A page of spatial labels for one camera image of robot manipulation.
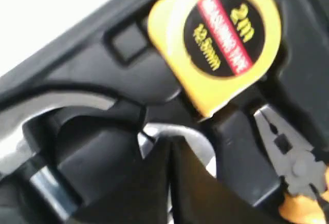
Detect adjustable wrench black handle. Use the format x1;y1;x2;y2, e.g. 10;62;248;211
137;122;217;178

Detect orange handled pliers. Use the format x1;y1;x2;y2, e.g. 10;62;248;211
253;104;328;223

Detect yellow tape measure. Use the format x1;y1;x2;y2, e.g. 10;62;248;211
148;0;281;119

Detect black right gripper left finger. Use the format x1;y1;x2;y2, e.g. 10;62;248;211
66;139;171;223

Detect black plastic tool case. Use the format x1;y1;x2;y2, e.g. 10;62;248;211
1;0;328;223

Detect claw hammer black grip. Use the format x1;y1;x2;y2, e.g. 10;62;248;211
0;90;119;189

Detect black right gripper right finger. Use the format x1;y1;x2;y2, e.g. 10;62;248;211
170;138;282;223

